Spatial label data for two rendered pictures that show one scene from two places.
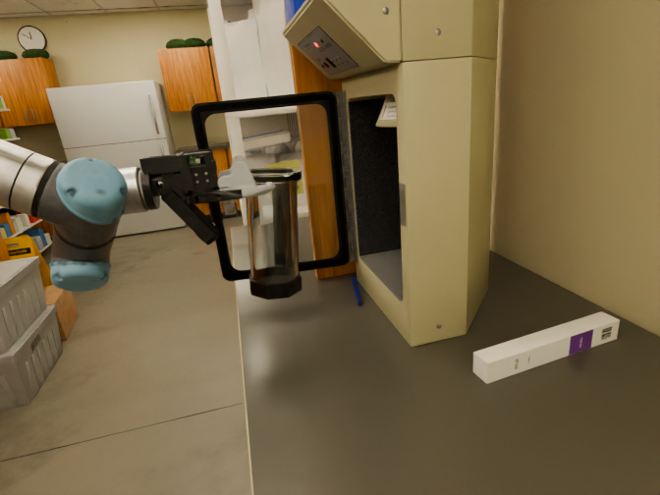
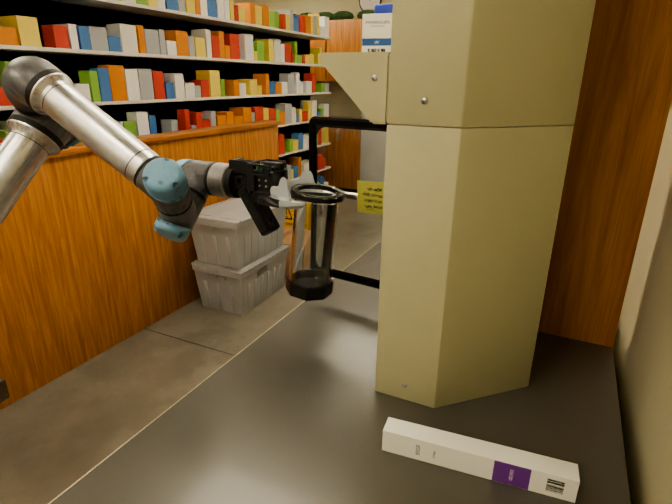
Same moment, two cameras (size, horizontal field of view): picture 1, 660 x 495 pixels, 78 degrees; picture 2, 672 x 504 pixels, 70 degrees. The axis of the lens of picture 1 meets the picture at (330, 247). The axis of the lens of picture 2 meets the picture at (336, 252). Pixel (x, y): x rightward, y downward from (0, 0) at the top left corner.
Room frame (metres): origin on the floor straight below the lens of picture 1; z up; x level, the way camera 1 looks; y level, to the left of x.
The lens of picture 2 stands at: (0.01, -0.52, 1.47)
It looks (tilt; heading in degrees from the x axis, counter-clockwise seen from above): 20 degrees down; 38
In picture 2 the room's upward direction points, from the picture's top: 1 degrees clockwise
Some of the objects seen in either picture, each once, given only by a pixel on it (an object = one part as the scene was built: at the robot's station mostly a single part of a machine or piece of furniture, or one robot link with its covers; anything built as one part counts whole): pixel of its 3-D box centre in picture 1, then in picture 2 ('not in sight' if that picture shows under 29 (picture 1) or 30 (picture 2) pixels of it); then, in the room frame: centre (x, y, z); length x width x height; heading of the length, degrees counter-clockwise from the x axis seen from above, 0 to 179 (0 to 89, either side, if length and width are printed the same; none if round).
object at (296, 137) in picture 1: (276, 191); (363, 206); (0.91, 0.11, 1.19); 0.30 x 0.01 x 0.40; 96
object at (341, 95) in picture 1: (347, 183); not in sight; (0.93, -0.05, 1.19); 0.03 x 0.02 x 0.39; 12
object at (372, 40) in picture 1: (331, 43); (388, 87); (0.77, -0.04, 1.46); 0.32 x 0.11 x 0.10; 12
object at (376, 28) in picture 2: not in sight; (380, 35); (0.72, -0.05, 1.54); 0.05 x 0.05 x 0.06; 20
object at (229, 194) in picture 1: (218, 193); (270, 199); (0.68, 0.18, 1.24); 0.09 x 0.05 x 0.02; 78
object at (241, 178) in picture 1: (244, 178); (285, 192); (0.67, 0.13, 1.26); 0.09 x 0.03 x 0.06; 78
